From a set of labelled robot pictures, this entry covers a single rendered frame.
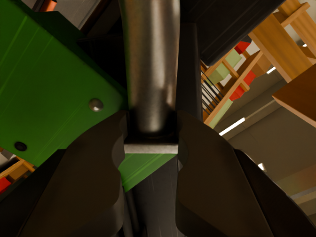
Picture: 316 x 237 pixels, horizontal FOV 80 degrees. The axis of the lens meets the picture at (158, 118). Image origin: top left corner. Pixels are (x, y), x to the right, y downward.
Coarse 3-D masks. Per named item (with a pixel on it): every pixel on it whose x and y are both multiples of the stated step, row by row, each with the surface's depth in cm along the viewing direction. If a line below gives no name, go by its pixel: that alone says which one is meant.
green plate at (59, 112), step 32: (0, 0) 11; (0, 32) 12; (32, 32) 12; (64, 32) 16; (0, 64) 13; (32, 64) 13; (64, 64) 13; (96, 64) 14; (0, 96) 14; (32, 96) 14; (64, 96) 14; (96, 96) 14; (0, 128) 16; (32, 128) 16; (64, 128) 16; (32, 160) 17; (128, 160) 17; (160, 160) 17
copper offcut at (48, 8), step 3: (45, 0) 43; (48, 0) 42; (51, 0) 42; (54, 0) 43; (45, 3) 43; (48, 3) 43; (51, 3) 43; (54, 3) 43; (42, 6) 43; (45, 6) 43; (48, 6) 43; (51, 6) 43; (54, 6) 44; (42, 9) 44; (45, 9) 43; (48, 9) 44; (51, 9) 44
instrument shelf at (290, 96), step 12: (312, 72) 55; (288, 84) 60; (300, 84) 55; (312, 84) 51; (276, 96) 60; (288, 96) 55; (300, 96) 51; (312, 96) 47; (288, 108) 55; (300, 108) 47; (312, 108) 44; (312, 120) 41
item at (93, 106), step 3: (93, 99) 14; (96, 99) 14; (90, 102) 14; (93, 102) 14; (96, 102) 14; (99, 102) 14; (90, 105) 14; (93, 105) 14; (96, 105) 14; (99, 105) 14; (102, 105) 14; (90, 108) 14; (93, 108) 14; (96, 108) 14; (99, 108) 14; (102, 108) 15; (96, 111) 15
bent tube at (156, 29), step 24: (120, 0) 9; (144, 0) 8; (168, 0) 8; (144, 24) 9; (168, 24) 9; (144, 48) 9; (168, 48) 9; (144, 72) 10; (168, 72) 10; (144, 96) 10; (168, 96) 11; (144, 120) 11; (168, 120) 12; (144, 144) 11; (168, 144) 11
